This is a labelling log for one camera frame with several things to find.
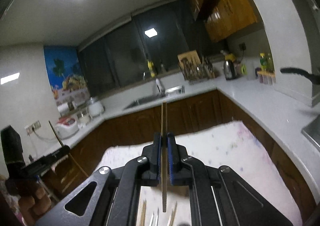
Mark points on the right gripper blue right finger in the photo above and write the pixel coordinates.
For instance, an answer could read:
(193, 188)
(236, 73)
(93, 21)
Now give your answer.
(173, 158)

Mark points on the upper wooden cabinets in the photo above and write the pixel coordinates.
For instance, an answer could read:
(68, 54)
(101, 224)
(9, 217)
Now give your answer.
(222, 18)

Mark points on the wooden cutting board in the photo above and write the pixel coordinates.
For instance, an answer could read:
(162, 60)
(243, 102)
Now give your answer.
(191, 56)

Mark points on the fruit beach poster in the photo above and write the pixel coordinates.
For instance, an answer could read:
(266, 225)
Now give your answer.
(65, 76)

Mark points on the white red rice cooker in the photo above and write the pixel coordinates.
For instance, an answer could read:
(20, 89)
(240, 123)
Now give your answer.
(66, 127)

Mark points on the electric steel kettle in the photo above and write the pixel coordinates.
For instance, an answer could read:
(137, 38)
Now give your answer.
(229, 70)

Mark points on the dark kitchen window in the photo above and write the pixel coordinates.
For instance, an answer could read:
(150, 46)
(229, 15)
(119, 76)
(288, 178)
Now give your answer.
(120, 58)

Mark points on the spice jar rack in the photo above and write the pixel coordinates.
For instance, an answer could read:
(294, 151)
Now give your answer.
(267, 78)

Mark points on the yellow detergent bottle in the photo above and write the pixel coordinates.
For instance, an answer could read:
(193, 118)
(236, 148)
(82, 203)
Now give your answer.
(151, 67)

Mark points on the white pot with lid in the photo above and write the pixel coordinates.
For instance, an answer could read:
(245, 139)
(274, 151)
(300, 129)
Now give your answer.
(95, 107)

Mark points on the floral white tablecloth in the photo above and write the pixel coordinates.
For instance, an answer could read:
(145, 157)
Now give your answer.
(232, 145)

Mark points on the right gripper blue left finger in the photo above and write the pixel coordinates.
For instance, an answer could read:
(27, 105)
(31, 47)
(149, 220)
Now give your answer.
(155, 160)

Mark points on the wooden chopstick left pair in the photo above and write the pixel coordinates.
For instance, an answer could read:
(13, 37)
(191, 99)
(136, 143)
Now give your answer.
(143, 214)

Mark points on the kitchen sink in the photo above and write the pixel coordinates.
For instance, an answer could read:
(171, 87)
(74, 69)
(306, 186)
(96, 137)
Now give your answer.
(177, 90)

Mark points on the faucet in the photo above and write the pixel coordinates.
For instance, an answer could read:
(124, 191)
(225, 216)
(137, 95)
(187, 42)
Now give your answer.
(161, 89)

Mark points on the wall power socket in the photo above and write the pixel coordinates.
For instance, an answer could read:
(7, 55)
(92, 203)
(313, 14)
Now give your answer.
(32, 128)

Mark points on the person left hand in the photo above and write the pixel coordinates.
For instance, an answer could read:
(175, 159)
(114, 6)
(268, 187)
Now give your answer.
(35, 206)

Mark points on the dish drying rack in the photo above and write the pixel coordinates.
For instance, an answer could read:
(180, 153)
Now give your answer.
(196, 74)

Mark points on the green drink bottle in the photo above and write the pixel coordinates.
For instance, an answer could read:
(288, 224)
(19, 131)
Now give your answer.
(263, 62)

